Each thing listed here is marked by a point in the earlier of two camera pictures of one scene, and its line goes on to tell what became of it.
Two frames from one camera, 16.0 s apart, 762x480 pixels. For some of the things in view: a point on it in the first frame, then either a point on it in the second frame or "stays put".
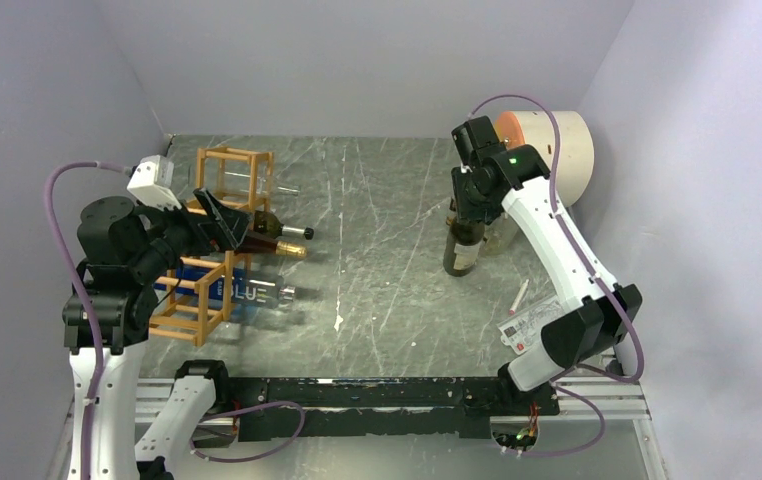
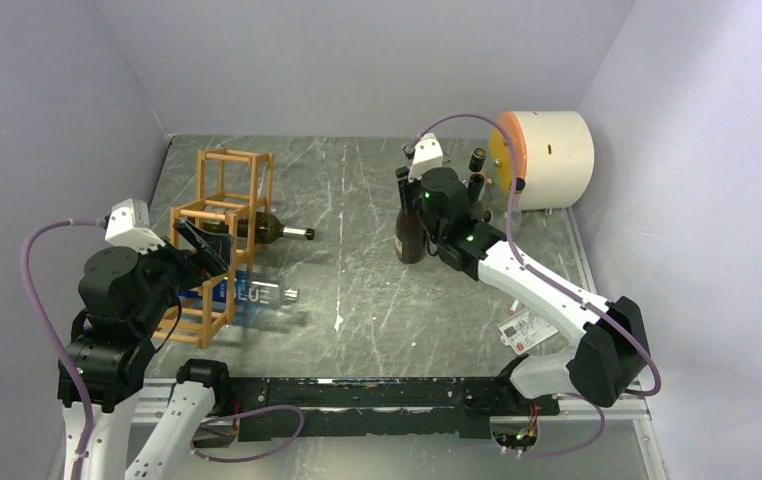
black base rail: (382, 408) stays put
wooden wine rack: (201, 288) stays put
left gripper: (220, 229) → (207, 244)
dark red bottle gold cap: (259, 244) → (410, 238)
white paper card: (524, 330) stays put
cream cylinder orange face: (576, 157) stays put
